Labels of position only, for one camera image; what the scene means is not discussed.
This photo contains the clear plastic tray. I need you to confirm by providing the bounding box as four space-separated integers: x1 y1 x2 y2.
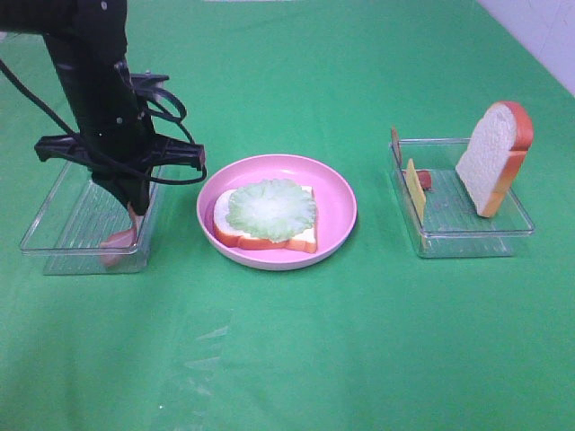
20 162 164 275
390 137 535 259

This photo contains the clear right plastic tray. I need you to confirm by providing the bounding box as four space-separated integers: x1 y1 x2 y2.
390 137 535 259

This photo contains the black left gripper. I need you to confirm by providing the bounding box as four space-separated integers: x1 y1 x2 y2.
34 134 206 216

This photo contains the clear tape patch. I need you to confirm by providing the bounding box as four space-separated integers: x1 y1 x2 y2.
158 308 233 427

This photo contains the green toy lettuce leaf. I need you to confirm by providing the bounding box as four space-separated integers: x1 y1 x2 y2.
214 179 317 242

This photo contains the toy bread slice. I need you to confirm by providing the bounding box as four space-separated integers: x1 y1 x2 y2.
213 189 318 253
456 101 534 218

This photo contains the pink round plate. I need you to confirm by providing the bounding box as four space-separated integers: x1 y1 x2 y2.
196 154 358 271

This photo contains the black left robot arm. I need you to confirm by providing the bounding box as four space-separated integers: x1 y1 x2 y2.
1 1 207 216

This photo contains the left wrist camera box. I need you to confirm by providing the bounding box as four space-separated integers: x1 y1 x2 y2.
130 73 170 97

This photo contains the yellow toy cheese slice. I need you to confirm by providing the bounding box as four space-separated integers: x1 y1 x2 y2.
405 158 430 223

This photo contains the clear left plastic tray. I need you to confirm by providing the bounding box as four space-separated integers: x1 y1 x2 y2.
20 162 164 275

